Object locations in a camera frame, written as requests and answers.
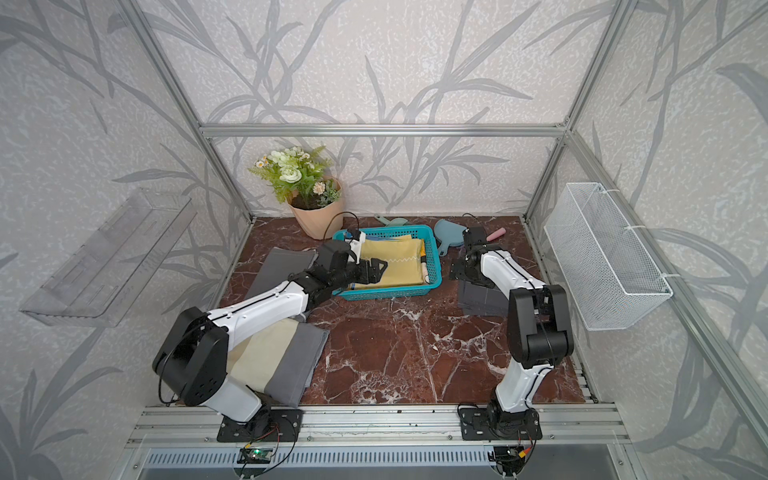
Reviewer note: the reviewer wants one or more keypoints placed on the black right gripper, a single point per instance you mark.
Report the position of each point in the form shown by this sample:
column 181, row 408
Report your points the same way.
column 457, row 271

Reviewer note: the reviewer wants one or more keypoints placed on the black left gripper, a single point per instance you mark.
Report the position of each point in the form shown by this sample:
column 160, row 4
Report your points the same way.
column 374, row 275

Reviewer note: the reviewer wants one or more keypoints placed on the dark grey checked pillowcase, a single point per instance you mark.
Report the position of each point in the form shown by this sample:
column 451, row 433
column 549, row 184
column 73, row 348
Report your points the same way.
column 477, row 295

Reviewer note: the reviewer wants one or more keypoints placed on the olive yellow pillowcase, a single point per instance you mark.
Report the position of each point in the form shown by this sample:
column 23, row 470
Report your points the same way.
column 403, row 256

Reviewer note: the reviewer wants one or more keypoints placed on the beige grey striped pillowcase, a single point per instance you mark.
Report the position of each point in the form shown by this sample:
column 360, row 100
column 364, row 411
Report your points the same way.
column 280, row 360

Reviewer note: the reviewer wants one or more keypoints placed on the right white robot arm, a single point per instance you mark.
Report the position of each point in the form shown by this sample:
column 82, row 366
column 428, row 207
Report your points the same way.
column 539, row 333

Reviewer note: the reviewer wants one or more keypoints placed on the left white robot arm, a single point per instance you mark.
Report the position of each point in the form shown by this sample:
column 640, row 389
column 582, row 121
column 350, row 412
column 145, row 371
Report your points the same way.
column 193, row 357

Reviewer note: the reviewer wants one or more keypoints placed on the teal plastic basket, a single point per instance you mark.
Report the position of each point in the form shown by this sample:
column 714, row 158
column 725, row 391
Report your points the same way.
column 430, row 259

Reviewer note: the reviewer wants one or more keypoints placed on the plain grey folded pillowcase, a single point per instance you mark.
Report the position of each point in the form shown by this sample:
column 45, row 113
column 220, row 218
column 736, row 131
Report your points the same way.
column 277, row 267

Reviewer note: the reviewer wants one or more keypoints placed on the light blue dustpan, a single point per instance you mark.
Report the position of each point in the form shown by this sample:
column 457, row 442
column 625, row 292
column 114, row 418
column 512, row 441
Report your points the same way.
column 448, row 235

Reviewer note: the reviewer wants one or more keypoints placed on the potted artificial flower plant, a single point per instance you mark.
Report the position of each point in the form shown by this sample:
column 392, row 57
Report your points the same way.
column 301, row 179

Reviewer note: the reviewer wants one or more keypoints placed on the right controller board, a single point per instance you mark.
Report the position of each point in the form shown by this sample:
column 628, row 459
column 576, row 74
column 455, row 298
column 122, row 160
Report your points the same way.
column 511, row 457

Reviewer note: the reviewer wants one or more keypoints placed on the controller board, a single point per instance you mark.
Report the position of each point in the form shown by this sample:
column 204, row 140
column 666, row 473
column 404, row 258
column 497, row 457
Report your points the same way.
column 511, row 457
column 251, row 455

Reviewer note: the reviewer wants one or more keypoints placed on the left controller board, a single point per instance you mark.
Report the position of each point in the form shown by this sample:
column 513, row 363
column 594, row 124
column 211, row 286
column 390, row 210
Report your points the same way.
column 251, row 455

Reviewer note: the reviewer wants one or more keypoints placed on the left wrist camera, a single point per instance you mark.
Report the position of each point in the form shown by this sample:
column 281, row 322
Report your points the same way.
column 355, row 239

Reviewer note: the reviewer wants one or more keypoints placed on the pink handled brush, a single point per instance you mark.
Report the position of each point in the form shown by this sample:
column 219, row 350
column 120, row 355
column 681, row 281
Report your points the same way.
column 496, row 234

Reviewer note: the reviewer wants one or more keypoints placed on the white wire wall basket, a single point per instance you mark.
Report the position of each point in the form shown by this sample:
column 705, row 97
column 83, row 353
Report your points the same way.
column 613, row 280

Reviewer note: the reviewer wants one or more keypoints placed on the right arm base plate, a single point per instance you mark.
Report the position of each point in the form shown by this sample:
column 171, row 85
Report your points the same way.
column 491, row 423

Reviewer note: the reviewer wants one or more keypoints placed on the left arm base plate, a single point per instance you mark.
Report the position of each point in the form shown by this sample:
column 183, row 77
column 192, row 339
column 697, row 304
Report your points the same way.
column 276, row 425

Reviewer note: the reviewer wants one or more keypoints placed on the aluminium front rail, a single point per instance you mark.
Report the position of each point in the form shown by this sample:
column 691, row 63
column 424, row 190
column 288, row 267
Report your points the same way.
column 383, row 425

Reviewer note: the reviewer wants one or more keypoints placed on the clear acrylic wall shelf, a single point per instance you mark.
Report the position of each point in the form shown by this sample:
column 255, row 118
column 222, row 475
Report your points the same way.
column 98, row 284

